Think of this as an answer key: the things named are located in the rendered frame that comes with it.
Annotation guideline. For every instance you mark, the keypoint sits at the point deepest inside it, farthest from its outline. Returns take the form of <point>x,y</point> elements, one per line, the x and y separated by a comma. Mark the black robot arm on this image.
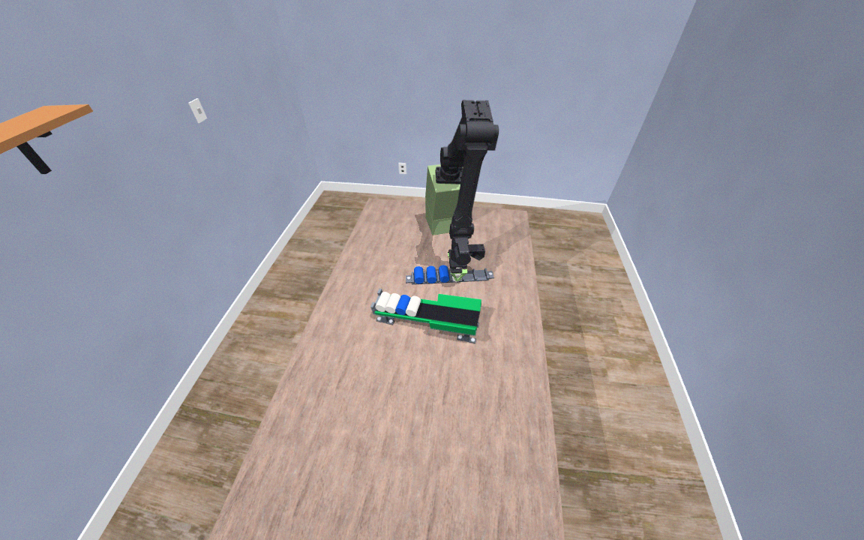
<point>476,134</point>

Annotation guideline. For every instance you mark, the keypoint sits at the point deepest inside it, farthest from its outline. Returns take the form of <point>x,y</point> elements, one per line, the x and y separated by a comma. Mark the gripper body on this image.
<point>454,267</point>

